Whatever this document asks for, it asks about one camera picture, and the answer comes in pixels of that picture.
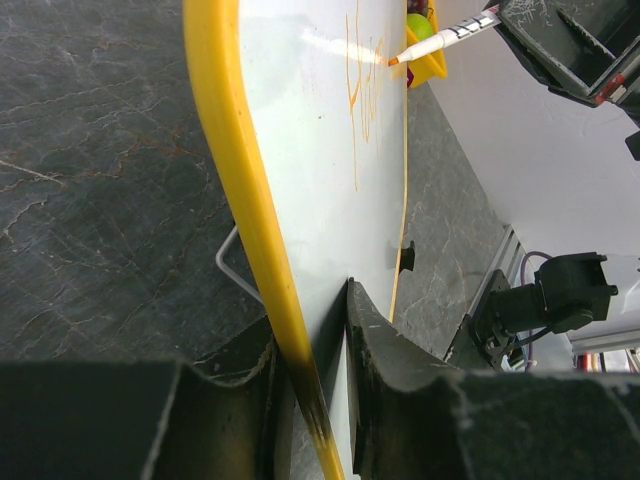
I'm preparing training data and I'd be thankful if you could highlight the yellow plastic fruit tray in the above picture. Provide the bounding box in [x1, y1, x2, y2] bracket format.
[406, 0, 448, 88]

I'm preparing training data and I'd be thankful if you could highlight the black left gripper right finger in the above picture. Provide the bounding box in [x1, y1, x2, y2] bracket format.
[346, 280, 639, 479]

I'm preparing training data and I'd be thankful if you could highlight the yellow framed whiteboard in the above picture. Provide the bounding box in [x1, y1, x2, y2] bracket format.
[183, 1, 407, 479]

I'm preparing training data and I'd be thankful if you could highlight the white marker pen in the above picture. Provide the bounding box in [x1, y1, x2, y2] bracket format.
[388, 4, 501, 66]

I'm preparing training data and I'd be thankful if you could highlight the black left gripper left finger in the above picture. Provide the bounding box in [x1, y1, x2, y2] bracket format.
[1, 319, 293, 479]

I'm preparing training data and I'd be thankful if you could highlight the dark purple grape bunch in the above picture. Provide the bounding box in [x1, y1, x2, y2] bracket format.
[407, 0, 431, 17]

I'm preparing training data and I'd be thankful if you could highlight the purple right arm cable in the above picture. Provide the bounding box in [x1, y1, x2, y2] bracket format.
[509, 251, 554, 374]

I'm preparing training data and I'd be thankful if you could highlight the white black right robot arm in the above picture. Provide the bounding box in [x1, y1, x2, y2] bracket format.
[466, 1, 639, 364]

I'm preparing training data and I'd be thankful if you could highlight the aluminium frame rail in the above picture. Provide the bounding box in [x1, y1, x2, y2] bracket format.
[467, 225, 525, 315]

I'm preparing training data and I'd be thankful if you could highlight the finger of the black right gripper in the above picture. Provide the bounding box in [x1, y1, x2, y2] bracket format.
[493, 1, 639, 108]

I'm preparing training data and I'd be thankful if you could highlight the white wire whiteboard stand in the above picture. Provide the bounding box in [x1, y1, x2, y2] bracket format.
[215, 227, 265, 305]

